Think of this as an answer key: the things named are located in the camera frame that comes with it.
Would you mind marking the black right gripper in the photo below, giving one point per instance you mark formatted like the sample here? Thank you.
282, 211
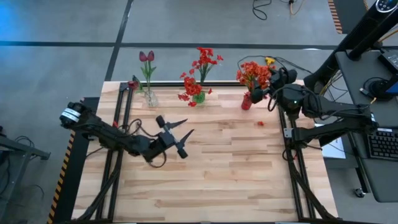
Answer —
286, 93

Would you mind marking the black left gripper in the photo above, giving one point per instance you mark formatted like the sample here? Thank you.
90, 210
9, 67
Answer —
163, 143

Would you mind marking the red artificial flower bunch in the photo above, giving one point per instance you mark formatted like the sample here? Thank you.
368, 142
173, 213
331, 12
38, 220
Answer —
203, 59
192, 89

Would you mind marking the dark red artificial tulip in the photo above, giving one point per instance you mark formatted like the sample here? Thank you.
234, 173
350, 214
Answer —
150, 56
143, 56

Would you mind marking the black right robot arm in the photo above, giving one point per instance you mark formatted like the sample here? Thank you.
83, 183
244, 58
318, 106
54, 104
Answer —
335, 109

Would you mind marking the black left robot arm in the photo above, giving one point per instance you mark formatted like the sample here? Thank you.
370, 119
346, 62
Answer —
105, 137

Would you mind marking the red glass vase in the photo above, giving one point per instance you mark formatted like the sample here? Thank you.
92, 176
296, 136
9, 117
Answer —
245, 104

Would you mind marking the green glass vase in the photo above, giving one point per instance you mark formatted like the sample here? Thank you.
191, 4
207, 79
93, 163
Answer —
200, 99

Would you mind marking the clear glass vase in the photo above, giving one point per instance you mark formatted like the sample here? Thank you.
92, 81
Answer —
151, 99

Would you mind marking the fallen orange flower petal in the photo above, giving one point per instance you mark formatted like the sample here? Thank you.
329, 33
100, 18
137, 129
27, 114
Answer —
260, 123

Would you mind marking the yellow power plug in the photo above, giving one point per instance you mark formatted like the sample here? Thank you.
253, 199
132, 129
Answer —
269, 60

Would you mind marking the white paper sheet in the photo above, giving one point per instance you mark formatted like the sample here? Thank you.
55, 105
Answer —
334, 151

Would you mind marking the grey desk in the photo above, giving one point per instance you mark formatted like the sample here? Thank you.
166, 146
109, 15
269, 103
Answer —
354, 81

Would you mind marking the black mat with hazard stripe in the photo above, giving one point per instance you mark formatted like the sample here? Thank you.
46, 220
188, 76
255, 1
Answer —
335, 17
70, 193

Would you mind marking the black tower fan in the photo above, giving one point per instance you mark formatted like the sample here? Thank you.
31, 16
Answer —
357, 37

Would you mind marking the black monitor stand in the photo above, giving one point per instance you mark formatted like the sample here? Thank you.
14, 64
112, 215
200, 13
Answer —
377, 88

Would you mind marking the black keyboard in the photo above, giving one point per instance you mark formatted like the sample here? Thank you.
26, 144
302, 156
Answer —
384, 144

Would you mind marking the black laptop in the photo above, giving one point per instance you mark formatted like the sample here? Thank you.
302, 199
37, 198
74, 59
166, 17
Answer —
390, 59

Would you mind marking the desk caster wheel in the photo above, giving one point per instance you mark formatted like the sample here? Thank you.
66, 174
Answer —
360, 193

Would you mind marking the grey metal cart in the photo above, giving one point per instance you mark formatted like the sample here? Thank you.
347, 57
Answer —
25, 147

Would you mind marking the silver metal bracket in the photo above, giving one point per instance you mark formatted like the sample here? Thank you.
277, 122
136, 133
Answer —
286, 133

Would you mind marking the black aluminium rig frame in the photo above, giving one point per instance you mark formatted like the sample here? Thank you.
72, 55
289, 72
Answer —
202, 84

